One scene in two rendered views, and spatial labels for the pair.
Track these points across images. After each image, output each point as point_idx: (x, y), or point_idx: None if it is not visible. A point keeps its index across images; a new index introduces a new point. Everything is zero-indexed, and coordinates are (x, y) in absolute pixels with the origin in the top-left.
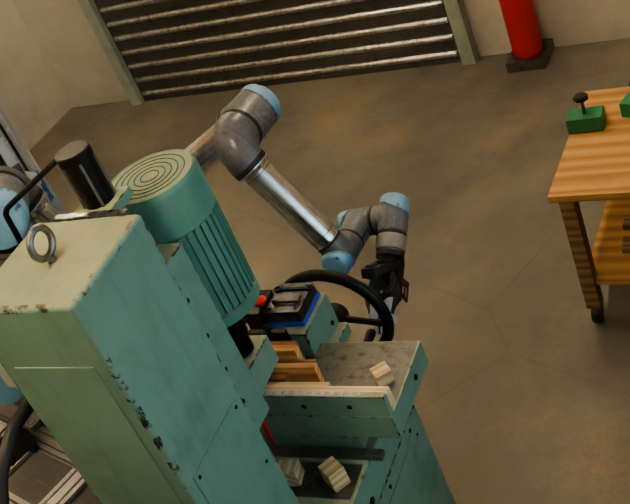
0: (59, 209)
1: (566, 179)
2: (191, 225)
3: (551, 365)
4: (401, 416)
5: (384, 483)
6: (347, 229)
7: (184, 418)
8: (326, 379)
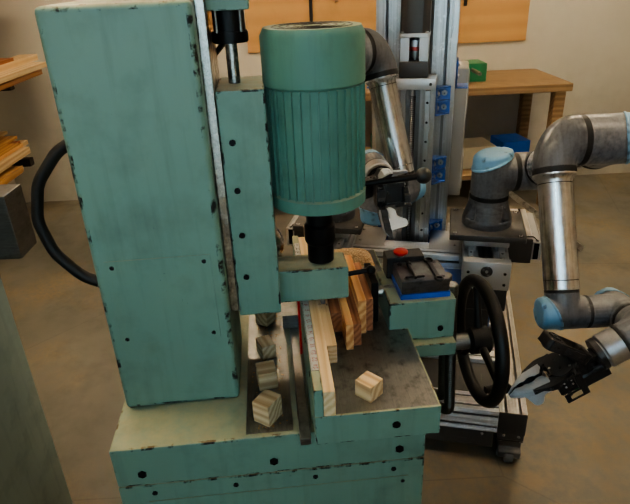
0: (448, 126)
1: None
2: (288, 84)
3: None
4: (334, 430)
5: (308, 467)
6: (589, 299)
7: (126, 212)
8: (357, 348)
